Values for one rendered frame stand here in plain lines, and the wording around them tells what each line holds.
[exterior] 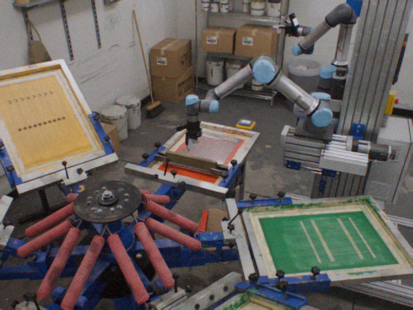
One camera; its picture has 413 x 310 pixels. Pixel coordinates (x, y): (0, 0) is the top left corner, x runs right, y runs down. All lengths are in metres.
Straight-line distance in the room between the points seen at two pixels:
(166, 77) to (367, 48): 3.75
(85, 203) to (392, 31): 1.82
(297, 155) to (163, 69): 3.51
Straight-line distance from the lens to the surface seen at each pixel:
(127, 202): 1.75
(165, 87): 5.82
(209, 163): 2.45
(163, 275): 1.66
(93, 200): 1.79
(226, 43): 5.71
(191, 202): 3.80
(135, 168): 2.45
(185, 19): 6.39
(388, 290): 3.02
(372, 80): 2.49
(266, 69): 2.12
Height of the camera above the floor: 2.38
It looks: 32 degrees down
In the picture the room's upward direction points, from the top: straight up
